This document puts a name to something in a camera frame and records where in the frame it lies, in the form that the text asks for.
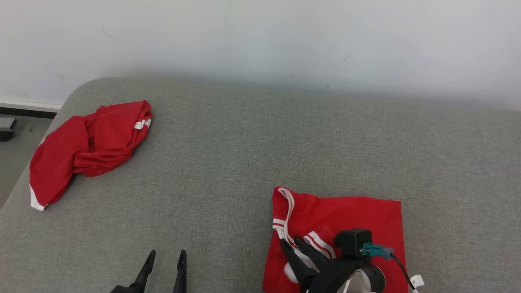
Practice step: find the red basketball jersey number 23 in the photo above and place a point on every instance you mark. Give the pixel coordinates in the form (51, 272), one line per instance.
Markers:
(366, 215)

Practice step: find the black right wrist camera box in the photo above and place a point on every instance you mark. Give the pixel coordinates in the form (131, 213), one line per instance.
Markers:
(353, 243)

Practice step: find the black caster wheel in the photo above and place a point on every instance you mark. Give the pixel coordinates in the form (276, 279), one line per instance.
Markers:
(5, 136)

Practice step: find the grey metal frame leg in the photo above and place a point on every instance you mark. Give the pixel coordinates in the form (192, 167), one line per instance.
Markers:
(6, 123)

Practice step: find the red shorts white trim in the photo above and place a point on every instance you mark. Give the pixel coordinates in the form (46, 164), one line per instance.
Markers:
(89, 146)

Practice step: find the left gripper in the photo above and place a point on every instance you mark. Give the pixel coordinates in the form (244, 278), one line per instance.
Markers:
(122, 289)

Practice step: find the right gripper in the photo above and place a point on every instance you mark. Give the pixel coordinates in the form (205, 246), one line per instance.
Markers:
(331, 278)

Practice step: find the black baseboard strip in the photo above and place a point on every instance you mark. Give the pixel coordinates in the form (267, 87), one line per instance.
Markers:
(28, 112)

